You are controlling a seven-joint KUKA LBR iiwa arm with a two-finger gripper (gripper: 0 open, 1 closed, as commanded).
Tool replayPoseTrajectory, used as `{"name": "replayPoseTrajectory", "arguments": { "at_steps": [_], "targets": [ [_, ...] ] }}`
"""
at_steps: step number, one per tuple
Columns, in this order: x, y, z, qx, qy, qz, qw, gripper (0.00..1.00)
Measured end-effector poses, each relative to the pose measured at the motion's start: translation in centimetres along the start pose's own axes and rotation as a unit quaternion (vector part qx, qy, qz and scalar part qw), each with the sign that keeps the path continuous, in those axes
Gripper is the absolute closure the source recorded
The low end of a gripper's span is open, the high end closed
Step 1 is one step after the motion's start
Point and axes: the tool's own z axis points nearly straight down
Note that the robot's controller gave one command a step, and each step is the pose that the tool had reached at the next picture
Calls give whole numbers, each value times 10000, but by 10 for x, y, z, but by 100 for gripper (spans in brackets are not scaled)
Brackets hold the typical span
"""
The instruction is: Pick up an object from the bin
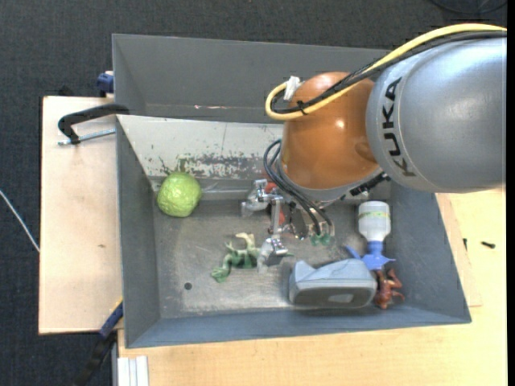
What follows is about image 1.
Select green toy frog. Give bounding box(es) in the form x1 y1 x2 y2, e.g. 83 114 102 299
211 232 263 285

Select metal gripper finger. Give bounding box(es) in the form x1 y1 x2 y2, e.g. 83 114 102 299
256 236 290 274
240 179 270 217

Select white and blue spray bottle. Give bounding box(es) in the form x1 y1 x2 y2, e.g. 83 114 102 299
344 200 398 273

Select grey stapler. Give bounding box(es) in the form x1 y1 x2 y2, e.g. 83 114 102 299
287 258 379 310

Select pale wood board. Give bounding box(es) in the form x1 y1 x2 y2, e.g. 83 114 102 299
38 95 126 335

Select green crinkled ball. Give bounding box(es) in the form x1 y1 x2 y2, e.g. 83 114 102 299
156 171 204 219

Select black cylinder on white bracket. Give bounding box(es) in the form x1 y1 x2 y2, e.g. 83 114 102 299
348 172 389 199

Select grey metal bin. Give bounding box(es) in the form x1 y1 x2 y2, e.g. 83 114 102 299
111 33 472 349

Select red-brown toy animal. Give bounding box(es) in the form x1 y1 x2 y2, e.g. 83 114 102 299
373 267 406 310

